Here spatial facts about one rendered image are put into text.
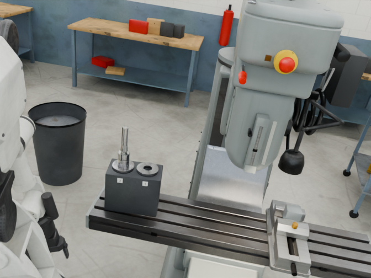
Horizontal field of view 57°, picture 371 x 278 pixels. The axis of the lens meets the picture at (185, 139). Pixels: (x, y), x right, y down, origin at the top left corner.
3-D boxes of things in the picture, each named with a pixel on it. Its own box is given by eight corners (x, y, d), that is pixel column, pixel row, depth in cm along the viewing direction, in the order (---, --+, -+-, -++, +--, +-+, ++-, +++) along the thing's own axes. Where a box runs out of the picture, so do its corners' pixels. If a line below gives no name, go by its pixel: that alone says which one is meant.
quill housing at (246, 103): (275, 179, 122) (302, 96, 107) (218, 168, 124) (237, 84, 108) (271, 153, 139) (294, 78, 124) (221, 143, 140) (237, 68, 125)
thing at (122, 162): (120, 169, 137) (120, 158, 134) (115, 162, 140) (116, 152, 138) (131, 166, 139) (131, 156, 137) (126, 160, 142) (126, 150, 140)
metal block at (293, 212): (298, 225, 139) (302, 214, 136) (283, 222, 139) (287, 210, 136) (296, 217, 143) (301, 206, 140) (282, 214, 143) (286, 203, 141)
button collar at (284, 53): (294, 76, 90) (301, 53, 87) (271, 71, 90) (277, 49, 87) (293, 73, 91) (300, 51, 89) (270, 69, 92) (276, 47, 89)
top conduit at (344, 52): (348, 64, 91) (353, 51, 89) (332, 61, 91) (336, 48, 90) (316, 32, 130) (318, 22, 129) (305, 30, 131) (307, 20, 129)
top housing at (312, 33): (331, 80, 91) (353, 17, 83) (233, 63, 92) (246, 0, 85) (303, 42, 132) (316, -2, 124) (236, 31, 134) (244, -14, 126)
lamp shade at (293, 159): (289, 176, 99) (295, 159, 96) (273, 163, 105) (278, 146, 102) (306, 172, 103) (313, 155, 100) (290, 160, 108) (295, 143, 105)
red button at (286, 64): (292, 75, 87) (297, 59, 85) (277, 72, 87) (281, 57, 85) (291, 71, 90) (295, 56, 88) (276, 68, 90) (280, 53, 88)
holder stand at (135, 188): (156, 217, 144) (160, 178, 135) (104, 210, 144) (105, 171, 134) (159, 198, 155) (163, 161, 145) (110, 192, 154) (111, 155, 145)
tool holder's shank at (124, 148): (121, 154, 135) (123, 129, 129) (118, 150, 137) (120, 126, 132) (129, 153, 136) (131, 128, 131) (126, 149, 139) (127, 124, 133)
